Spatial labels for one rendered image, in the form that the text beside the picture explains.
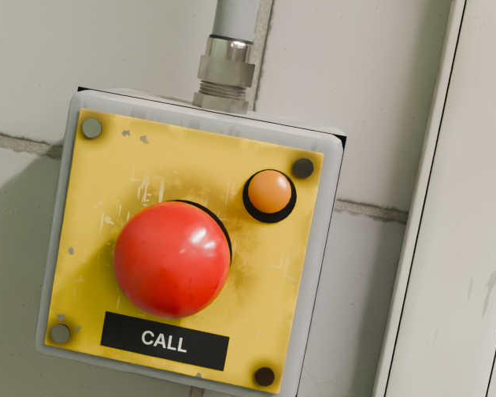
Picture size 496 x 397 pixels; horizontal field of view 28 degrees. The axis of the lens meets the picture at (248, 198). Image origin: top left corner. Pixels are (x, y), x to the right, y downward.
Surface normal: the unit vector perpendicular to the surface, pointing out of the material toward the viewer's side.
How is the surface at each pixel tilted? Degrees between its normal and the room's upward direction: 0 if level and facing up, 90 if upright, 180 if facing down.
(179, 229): 56
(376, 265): 90
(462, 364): 90
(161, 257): 84
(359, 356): 90
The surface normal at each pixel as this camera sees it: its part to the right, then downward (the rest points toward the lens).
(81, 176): -0.12, 0.12
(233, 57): 0.23, 0.13
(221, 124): -0.04, -0.25
